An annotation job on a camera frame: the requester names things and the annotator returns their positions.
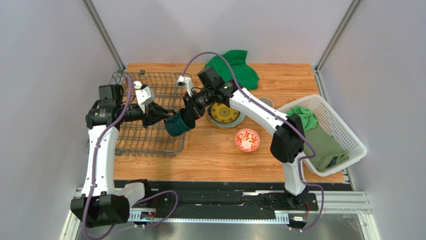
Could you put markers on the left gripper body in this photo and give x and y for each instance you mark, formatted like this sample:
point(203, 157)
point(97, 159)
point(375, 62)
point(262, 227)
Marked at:
point(136, 113)

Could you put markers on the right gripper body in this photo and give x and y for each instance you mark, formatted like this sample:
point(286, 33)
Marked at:
point(190, 108)

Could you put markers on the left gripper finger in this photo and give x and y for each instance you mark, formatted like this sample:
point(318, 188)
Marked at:
point(159, 110)
point(157, 117)

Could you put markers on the dark green mug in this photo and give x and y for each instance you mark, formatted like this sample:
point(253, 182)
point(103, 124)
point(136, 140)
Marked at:
point(177, 126)

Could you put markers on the yellow patterned small plate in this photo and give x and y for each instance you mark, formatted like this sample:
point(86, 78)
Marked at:
point(223, 114)

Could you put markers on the light blue flower plate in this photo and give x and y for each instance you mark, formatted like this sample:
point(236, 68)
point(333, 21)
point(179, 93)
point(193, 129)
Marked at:
point(240, 119)

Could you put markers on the beige cup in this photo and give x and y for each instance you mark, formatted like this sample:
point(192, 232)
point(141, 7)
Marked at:
point(267, 101)

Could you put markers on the white orange patterned bowl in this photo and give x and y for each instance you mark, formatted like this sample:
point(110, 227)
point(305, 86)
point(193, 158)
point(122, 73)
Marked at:
point(247, 140)

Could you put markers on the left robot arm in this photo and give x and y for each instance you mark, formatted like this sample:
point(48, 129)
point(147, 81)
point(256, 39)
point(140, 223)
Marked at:
point(100, 204)

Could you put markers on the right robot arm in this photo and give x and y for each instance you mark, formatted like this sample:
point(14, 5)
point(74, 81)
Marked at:
point(287, 132)

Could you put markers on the green cloth on table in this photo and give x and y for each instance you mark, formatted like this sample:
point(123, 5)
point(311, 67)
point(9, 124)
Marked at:
point(245, 75)

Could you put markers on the bright green towel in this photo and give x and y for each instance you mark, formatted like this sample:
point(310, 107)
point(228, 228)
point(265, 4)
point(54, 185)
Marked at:
point(308, 118)

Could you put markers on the olive green cloth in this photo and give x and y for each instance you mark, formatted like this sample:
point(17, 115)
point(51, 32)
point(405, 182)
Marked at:
point(329, 153)

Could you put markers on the white plastic basket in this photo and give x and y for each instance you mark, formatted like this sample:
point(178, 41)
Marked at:
point(331, 122)

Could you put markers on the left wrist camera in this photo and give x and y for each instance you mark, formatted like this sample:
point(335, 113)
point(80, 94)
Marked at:
point(144, 95)

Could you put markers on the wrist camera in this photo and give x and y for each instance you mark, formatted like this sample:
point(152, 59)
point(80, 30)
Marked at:
point(184, 82)
point(144, 95)

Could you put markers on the grey wire dish rack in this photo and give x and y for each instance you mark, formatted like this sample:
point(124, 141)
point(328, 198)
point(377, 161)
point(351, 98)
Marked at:
point(133, 138)

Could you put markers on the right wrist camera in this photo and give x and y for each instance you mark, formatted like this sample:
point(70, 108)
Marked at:
point(184, 82)

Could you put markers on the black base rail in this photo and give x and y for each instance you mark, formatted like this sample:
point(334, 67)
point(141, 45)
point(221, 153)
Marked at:
point(229, 201)

